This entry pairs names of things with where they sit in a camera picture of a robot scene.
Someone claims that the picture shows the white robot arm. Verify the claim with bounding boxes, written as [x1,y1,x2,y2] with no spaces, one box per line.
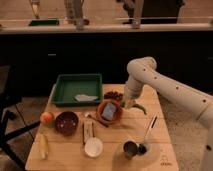
[124,57,213,171]

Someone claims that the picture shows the small metal cup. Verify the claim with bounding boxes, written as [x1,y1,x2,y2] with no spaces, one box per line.
[123,141,138,159]

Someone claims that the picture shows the white round cup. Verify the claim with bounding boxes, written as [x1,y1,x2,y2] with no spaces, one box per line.
[84,137,103,158]

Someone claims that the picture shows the orange clay bowl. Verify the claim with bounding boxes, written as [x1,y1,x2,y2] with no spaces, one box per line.
[96,100,123,125]

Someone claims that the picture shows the bunch of dark grapes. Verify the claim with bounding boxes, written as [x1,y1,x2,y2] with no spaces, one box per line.
[104,91,123,102]

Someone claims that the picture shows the blue sponge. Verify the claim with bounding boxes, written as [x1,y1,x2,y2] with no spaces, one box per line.
[102,103,116,121]

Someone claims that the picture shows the metal spoon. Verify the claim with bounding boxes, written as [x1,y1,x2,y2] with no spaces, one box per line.
[83,111,110,128]

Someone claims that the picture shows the white crumpled paper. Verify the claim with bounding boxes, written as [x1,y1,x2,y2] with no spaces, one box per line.
[74,94,98,102]

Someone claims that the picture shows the black and white ladle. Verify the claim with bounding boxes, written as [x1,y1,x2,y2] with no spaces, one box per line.
[138,116,157,155]

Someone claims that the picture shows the green plastic tray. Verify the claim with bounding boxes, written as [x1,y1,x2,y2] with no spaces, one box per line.
[51,74,103,107]

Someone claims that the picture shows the dark red bowl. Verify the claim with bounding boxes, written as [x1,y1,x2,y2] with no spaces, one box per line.
[55,111,79,136]

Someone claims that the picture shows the red apple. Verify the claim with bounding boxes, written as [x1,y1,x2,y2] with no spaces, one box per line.
[40,112,54,125]

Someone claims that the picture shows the green box on shelf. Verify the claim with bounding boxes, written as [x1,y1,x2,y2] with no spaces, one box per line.
[28,19,59,26]

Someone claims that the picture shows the black chair frame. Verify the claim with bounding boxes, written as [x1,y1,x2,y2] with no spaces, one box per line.
[0,65,42,169]

